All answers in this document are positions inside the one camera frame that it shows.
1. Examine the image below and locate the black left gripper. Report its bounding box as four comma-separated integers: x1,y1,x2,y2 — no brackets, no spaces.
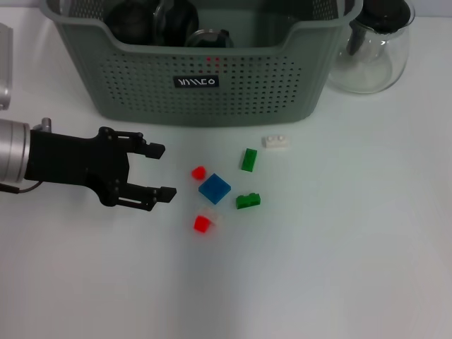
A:
25,126,178,213

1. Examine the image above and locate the blue square plate brick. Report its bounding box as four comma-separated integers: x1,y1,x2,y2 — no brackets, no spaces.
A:
198,172,232,206

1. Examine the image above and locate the small red square brick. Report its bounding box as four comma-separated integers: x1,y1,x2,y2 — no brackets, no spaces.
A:
193,215,211,233

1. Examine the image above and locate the white plate brick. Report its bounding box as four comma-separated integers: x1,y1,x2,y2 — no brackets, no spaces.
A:
197,206,224,227

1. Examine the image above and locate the short green studded brick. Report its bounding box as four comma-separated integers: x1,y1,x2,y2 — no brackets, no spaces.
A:
235,192,263,210

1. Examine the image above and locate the glass teacup with black sleeve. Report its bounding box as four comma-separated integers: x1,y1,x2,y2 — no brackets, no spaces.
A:
184,28,234,49
152,0,201,47

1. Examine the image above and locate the grey-green perforated storage bin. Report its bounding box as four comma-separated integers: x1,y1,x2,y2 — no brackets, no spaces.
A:
37,0,364,127

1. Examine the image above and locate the long green brick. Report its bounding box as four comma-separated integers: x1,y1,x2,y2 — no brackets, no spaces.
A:
241,148,258,172

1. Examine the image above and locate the white two-stud brick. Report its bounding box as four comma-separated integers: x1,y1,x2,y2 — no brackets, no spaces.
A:
261,134,290,151

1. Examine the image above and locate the black round teapot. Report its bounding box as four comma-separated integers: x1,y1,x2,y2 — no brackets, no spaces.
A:
105,1,156,45

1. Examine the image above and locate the glass carafe with black lid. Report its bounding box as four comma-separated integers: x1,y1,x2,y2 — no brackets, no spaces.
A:
326,0,416,95

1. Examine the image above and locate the black cable with silver connector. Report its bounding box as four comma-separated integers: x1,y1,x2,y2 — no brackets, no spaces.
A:
0,180,44,195

